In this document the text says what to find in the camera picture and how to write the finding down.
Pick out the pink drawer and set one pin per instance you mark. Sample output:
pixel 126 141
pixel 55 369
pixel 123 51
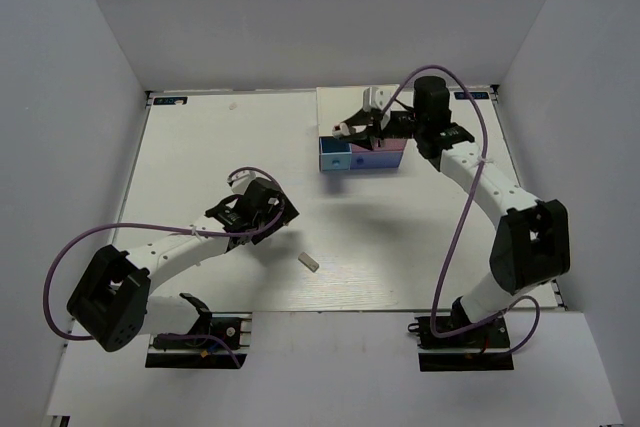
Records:
pixel 386 145

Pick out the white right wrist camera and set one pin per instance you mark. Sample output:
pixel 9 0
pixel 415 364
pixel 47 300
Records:
pixel 376 98

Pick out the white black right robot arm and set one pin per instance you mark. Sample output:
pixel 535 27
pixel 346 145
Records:
pixel 531 245

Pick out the left blue label sticker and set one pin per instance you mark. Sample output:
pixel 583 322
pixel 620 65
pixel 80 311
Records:
pixel 170 101

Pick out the blue label sticker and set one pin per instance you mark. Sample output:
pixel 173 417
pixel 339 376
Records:
pixel 477 95
pixel 170 101

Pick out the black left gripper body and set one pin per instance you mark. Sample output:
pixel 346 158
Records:
pixel 267 219

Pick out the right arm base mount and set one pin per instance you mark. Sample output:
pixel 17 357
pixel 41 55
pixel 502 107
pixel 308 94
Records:
pixel 480 350

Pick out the light blue drawer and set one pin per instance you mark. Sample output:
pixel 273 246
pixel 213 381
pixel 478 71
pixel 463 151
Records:
pixel 334 155

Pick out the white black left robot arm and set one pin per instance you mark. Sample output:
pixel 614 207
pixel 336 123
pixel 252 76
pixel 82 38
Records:
pixel 115 299

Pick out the white drawer cabinet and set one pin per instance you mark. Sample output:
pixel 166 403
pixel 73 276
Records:
pixel 336 104

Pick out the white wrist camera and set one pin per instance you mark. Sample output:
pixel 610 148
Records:
pixel 239 181
pixel 376 98

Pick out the right blue label sticker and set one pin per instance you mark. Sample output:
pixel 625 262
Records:
pixel 477 95

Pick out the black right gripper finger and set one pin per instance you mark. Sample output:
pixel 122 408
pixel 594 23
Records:
pixel 367 139
pixel 366 118

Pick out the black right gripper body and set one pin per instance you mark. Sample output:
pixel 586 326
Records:
pixel 402 125

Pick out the pink white binder clip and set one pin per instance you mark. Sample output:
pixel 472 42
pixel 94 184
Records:
pixel 341 131

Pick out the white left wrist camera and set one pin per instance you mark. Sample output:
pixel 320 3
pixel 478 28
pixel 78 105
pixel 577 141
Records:
pixel 239 181

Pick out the lavender blue drawer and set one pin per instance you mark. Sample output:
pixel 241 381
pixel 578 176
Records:
pixel 371 160

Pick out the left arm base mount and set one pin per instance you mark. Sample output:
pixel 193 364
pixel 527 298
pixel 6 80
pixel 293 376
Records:
pixel 220 342

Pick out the grey white eraser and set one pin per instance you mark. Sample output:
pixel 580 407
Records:
pixel 309 262

